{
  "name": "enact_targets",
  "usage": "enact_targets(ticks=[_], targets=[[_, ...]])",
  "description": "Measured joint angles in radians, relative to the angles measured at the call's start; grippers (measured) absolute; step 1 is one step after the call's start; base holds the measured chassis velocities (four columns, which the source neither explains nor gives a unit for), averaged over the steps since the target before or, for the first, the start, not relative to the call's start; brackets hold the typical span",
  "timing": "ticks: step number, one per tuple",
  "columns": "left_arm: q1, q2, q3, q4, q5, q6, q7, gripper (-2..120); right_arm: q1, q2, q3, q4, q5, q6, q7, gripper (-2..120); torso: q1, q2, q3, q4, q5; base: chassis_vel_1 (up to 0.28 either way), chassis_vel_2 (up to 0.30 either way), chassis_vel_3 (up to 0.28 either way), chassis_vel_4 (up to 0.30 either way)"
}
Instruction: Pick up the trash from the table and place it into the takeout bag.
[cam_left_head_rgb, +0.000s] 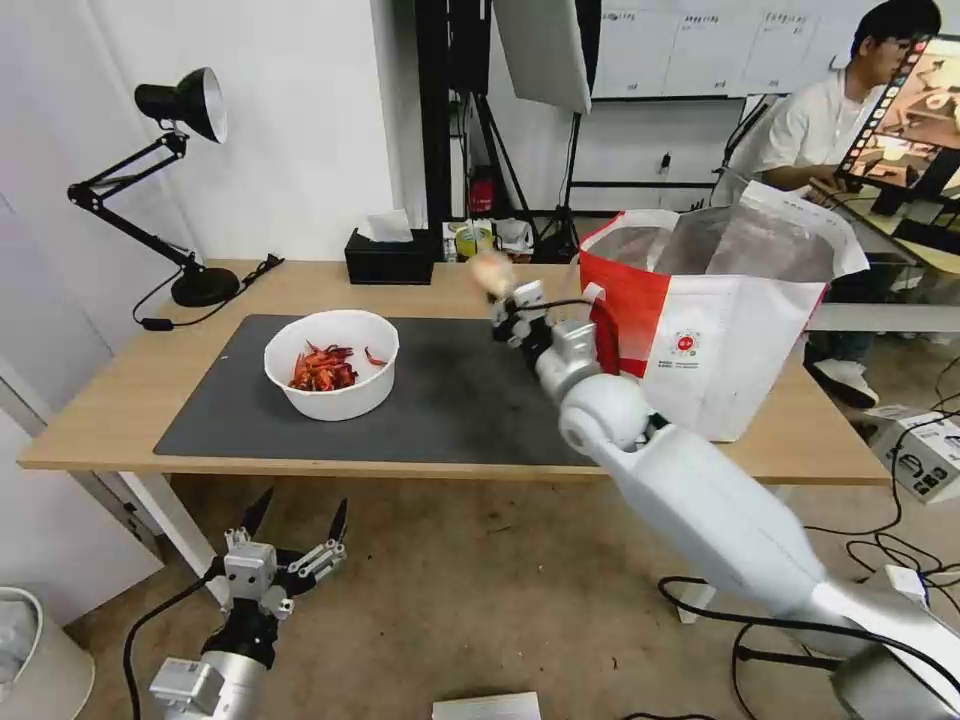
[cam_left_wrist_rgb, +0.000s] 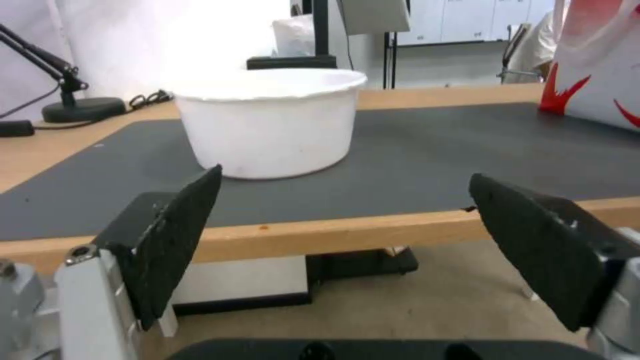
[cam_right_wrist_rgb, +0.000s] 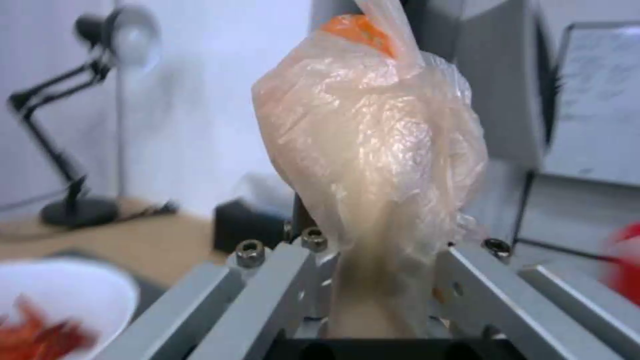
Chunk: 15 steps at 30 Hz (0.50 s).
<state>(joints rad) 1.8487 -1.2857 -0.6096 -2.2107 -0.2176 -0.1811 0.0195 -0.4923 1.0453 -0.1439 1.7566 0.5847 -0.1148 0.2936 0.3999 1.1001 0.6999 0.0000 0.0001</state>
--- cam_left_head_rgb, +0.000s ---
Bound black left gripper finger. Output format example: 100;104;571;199
274;497;351;621
223;485;276;556

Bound red white takeout bag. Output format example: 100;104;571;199
577;179;871;444

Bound dark grey desk mat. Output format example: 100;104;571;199
152;313;601;468

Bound white table leg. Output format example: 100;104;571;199
71;472;223;609
673;584;721;625

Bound black light stand tripod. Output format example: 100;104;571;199
524;110;595;264

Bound black tissue box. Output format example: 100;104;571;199
344;227;435;286

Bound white tissue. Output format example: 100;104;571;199
365;209;415;244

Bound white round bowl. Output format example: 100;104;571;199
263;310;400;421

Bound red crayfish shells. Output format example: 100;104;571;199
287;340;391;393

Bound black metal rack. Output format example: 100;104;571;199
418;0;498;229

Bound white waste bin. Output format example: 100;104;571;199
0;586;97;720

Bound white robot front shell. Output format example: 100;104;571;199
431;691;543;720

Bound white softbox light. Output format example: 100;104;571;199
490;0;595;115

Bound person's white shoe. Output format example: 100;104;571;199
812;358;880;410

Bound black desk lamp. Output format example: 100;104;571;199
65;67;241;307

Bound person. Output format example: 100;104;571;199
737;0;946;410

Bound wooden office desk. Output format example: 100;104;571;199
806;182;960;334

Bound white printed cardboard box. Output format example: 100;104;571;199
869;404;960;505

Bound black computer monitor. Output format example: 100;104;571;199
832;32;960;220

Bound white power adapter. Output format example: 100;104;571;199
883;563;933;603

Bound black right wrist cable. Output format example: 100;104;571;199
517;296;603;318

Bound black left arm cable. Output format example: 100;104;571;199
122;572;228;720

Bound black lamp cable with switch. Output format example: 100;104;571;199
131;254;286;331

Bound white wall board with papers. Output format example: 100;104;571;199
590;0;871;100

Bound black floor cable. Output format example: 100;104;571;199
656;419;960;676

